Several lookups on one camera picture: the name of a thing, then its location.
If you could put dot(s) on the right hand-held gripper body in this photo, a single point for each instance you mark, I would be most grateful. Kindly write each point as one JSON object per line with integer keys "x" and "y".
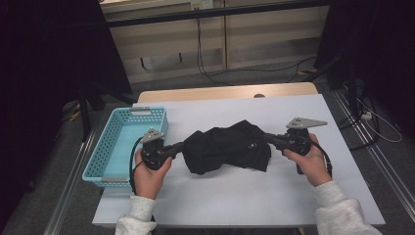
{"x": 298, "y": 140}

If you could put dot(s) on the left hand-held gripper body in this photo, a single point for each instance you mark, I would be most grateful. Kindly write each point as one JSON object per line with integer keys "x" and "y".
{"x": 153, "y": 153}

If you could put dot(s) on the light blue perforated basket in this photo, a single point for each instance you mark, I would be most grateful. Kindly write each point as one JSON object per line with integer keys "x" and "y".
{"x": 114, "y": 153}

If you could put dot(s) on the black pants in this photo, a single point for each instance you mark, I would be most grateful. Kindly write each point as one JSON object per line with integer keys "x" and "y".
{"x": 228, "y": 147}

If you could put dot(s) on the person's left hand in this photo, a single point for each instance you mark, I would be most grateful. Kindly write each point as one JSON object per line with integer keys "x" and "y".
{"x": 150, "y": 182}

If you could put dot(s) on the person's right hand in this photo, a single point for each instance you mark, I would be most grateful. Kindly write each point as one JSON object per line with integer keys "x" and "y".
{"x": 314, "y": 166}

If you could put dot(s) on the dark round table grommet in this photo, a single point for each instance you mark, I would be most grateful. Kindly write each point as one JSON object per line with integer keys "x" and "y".
{"x": 259, "y": 96}

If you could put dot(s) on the wooden table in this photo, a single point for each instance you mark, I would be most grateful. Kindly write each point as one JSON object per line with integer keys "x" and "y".
{"x": 163, "y": 94}

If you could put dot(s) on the white table cover board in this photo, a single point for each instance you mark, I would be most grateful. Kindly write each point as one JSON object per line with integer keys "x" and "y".
{"x": 228, "y": 202}

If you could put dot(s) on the black metal stand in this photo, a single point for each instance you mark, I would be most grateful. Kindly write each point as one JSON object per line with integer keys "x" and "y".
{"x": 351, "y": 84}
{"x": 85, "y": 111}

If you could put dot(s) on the black curtain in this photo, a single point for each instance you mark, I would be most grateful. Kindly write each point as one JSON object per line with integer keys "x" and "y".
{"x": 385, "y": 39}
{"x": 39, "y": 65}

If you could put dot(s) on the long wooden desk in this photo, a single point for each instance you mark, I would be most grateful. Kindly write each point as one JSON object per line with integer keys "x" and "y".
{"x": 228, "y": 12}

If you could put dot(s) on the black wall hook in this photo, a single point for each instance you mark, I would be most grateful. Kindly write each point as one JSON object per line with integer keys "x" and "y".
{"x": 180, "y": 57}
{"x": 142, "y": 62}

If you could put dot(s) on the aluminium floor rail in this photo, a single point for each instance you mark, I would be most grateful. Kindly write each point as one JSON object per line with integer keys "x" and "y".
{"x": 391, "y": 186}
{"x": 70, "y": 186}

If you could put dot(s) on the white wall socket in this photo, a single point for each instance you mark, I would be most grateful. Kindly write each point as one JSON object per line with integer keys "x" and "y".
{"x": 202, "y": 4}

